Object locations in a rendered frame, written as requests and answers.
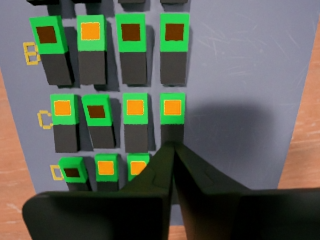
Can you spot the grey switch panel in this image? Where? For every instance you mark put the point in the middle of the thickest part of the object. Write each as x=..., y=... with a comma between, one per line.
x=224, y=77

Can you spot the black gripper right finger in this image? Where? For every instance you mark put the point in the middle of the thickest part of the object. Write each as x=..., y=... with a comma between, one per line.
x=211, y=210

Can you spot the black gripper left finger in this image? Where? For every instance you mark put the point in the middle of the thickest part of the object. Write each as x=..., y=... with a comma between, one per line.
x=141, y=210

